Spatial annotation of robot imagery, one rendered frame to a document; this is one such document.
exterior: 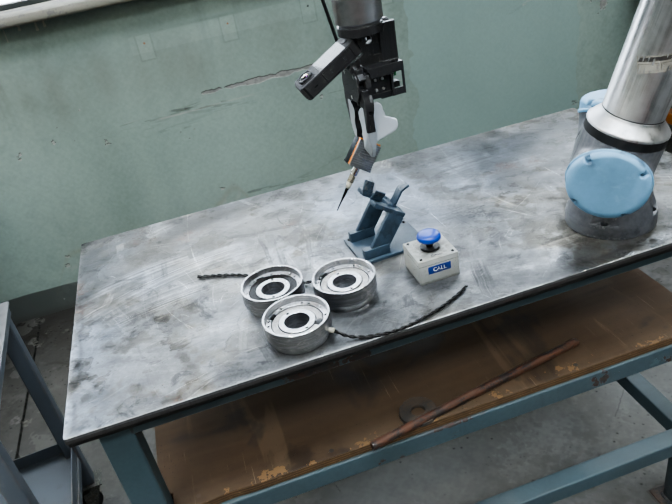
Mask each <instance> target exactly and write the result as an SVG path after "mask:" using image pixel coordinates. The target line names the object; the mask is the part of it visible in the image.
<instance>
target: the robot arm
mask: <svg viewBox="0 0 672 504"><path fill-rule="evenodd" d="M331 3H332V9H333V16H334V22H335V25H337V27H336V28H337V34H338V37H340V39H339V40H338V41H337V42H336V43H335V44H334V45H333V46H331V47H330V48H329V49H328V50H327V51H326V52H325V53H324V54H323V55H322V56H321V57H320V58H319V59H318V60H317V61H316V62H315V63H314V64H313V65H312V66H311V67H310V68H309V69H308V70H307V71H305V72H304V73H303V74H302V75H301V76H300V77H299V78H298V79H297V80H296V81H295V87H296V88H297V89H298V90H299V91H300V93H301V94H302V95H303V96H304V97H305V98H306V99H308V100H313V99H314V98H315V97H316V96H317V95H318V94H319V93H320V92H321V91H322V90H323V89H324V88H325V87H326V86H327V85H328V84H329V83H330V82H331V81H332V80H333V79H334V78H336V77H337V76H338V75H339V74H340V73H341V72H342V82H343V87H344V94H345V100H346V105H347V109H348V113H349V117H350V120H351V123H352V127H353V130H354V133H355V135H356V136H359V137H361V138H363V140H364V148H365V150H366V151H367V152H368V153H369V154H370V156H371V157H375V156H376V143H377V142H378V141H379V140H380V139H382V138H384V137H385V136H387V135H389V134H391V133H392V132H394V131H395V130H396V129H397V127H398V122H397V119H396V118H393V117H388V116H385V112H384V110H383V108H382V105H381V104H380V103H378V102H374V101H373V100H374V99H378V98H381V99H384V98H387V97H391V96H395V95H398V94H402V93H406V84H405V74H404V65H403V60H401V59H399V57H398V49H397V40H396V31H395V22H394V19H390V20H389V19H388V18H387V17H385V16H384V17H383V9H382V1H381V0H331ZM399 70H401V73H402V82H403V86H400V81H399V80H397V79H393V76H395V75H396V71H399ZM398 86H400V87H398ZM395 87H396V88H395ZM671 106H672V0H640V2H639V4H638V7H637V10H636V13H635V15H634V18H633V21H632V24H631V26H630V29H629V32H628V34H627V37H626V40H625V43H624V45H623V48H622V51H621V53H620V56H619V59H618V62H617V64H616V67H615V70H614V72H613V75H612V78H611V81H610V83H609V86H608V89H604V90H598V91H594V92H590V93H588V94H586V95H584V96H583V97H582V98H581V100H580V105H579V109H578V113H579V124H578V133H577V137H576V140H575V144H574V148H573V151H572V155H571V159H570V162H569V165H568V166H567V169H566V171H565V186H566V191H567V194H568V196H569V199H568V201H567V203H566V207H565V221H566V223H567V225H568V226H569V227H570V228H571V229H572V230H574V231H575V232H577V233H579V234H581V235H584V236H587V237H590V238H595V239H601V240H626V239H632V238H636V237H640V236H642V235H645V234H647V233H648V232H650V231H651V230H653V229H654V227H655V226H656V224H657V220H658V205H657V202H656V198H655V195H654V191H653V188H654V173H655V171H656V168H657V166H658V164H659V162H660V159H661V157H662V155H663V153H664V151H665V148H666V146H667V144H668V141H669V139H670V137H671V134H672V132H671V129H670V127H669V126H668V124H667V122H666V117H667V115H668V113H669V110H670V108H671Z"/></svg>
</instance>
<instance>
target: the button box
mask: <svg viewBox="0 0 672 504"><path fill-rule="evenodd" d="M403 250H404V258H405V266H406V267H407V268H408V270H409V271H410V272H411V274H412V275H413V276H414V277H415V279H416V280H417V281H418V283H419V284H420V285H421V286H423V285H426V284H430V283H433V282H436V281H439V280H442V279H445V278H449V277H452V276H455V275H458V274H460V269H459V255H458V251H457V250H456V249H455V248H454V247H453V245H452V244H451V243H450V242H449V241H448V240H447V239H446V238H445V237H444V236H443V235H442V234H441V239H440V240H439V241H438V242H436V243H434V244H433V247H426V244H421V243H419V242H418V241H417V240H414V241H411V242H408V243H404V244H403Z"/></svg>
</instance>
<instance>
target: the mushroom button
mask: <svg viewBox="0 0 672 504"><path fill-rule="evenodd" d="M416 237H417V241H418V242H419V243H421V244H426V247H433V244H434V243H436V242H438V241H439V240H440V239H441V233H440V232H439V231H438V230H437V229H434V228H426V229H423V230H420V231H419V232H418V234H417V236H416Z"/></svg>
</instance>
